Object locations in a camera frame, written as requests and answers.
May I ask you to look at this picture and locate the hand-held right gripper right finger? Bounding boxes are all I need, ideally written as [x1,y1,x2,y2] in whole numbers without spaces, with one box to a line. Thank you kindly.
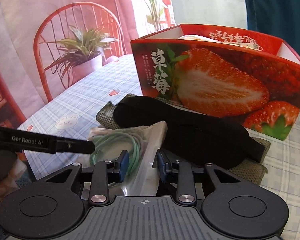
[157,150,243,205]

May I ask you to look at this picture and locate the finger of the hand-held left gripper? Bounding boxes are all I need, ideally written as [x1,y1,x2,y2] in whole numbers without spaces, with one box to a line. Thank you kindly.
[55,139,95,155]

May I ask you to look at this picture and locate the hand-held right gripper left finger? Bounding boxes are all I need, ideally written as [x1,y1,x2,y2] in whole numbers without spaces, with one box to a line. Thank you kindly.
[44,151,129,205]

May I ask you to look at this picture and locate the green cable coil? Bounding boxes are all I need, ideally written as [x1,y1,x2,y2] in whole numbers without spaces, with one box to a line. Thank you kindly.
[89,133,143,174]

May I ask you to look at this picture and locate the grey knitted cloth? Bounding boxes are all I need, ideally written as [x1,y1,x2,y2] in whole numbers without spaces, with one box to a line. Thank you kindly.
[96,94,271,184]

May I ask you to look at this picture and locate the black pouch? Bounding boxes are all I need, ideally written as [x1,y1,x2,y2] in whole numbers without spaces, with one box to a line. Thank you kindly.
[112,95,265,169]

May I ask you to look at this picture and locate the red strawberry print box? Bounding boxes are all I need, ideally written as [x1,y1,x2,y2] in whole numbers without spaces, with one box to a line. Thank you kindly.
[130,24,300,141]

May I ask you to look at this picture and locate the person's left hand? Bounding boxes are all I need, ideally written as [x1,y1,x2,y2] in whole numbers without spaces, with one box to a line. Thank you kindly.
[0,152,22,213]

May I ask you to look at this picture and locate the blue checked tablecloth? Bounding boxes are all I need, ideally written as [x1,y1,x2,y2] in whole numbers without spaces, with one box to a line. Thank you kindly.
[16,54,300,240]

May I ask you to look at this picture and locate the pink printed backdrop cloth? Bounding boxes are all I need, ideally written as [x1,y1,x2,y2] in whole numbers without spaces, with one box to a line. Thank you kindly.
[0,0,175,130]

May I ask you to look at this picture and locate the white orange packet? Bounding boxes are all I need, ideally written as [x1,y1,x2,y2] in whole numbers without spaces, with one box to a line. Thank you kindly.
[177,34,213,42]

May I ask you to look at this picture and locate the blue curtain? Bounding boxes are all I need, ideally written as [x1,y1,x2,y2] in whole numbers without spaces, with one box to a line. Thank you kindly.
[241,0,300,70]

